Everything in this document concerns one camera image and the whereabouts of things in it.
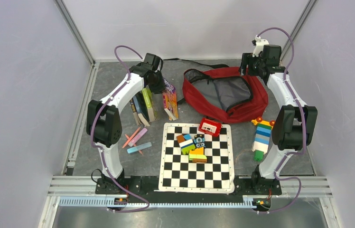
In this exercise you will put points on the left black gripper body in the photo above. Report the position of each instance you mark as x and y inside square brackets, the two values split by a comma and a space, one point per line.
[157, 85]

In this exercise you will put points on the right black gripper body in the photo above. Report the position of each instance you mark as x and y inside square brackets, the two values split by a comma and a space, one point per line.
[255, 63]

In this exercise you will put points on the pink purple book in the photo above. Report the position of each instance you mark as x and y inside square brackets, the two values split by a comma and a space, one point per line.
[170, 100]

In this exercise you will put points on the dark blue book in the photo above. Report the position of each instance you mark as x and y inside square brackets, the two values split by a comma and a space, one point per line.
[141, 109]

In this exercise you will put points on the green book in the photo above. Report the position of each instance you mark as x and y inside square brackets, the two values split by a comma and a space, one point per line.
[152, 113]

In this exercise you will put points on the black orange book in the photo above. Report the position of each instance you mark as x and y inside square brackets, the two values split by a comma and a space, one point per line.
[134, 111]

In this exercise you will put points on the red backpack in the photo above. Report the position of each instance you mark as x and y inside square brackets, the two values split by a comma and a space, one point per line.
[223, 94]

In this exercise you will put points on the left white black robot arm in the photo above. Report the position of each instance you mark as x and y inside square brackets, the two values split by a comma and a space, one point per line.
[103, 123]

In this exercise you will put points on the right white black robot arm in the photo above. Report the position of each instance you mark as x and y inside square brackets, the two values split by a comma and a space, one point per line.
[292, 130]

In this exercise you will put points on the pink highlighter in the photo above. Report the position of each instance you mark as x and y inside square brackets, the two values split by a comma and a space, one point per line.
[137, 136]

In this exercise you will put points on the light blue highlighter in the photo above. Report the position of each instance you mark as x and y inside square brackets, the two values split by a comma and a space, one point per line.
[139, 147]

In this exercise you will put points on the orange pencil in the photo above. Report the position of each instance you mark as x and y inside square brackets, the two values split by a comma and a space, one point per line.
[133, 135]

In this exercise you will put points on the red plastic card box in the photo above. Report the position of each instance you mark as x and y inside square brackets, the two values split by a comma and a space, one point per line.
[210, 127]

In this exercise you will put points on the brown blue green block stack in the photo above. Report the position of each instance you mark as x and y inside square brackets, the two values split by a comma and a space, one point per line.
[186, 143]

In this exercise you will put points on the red pencil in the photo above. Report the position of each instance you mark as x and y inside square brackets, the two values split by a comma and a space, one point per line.
[133, 145]

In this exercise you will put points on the long striped block tower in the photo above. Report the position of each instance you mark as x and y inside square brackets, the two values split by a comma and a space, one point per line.
[262, 137]

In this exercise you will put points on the blue owl number block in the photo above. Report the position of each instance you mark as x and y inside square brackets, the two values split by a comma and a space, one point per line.
[199, 141]

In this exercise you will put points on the green yellow orange block stack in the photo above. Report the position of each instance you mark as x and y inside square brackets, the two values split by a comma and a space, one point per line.
[197, 156]

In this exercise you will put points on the black white chessboard mat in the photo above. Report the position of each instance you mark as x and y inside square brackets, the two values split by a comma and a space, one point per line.
[177, 174]

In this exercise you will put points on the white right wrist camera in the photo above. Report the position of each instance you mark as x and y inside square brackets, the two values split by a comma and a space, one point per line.
[259, 44]

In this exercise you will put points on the blue toothed cable rail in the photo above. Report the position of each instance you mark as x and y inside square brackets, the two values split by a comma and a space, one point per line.
[113, 202]

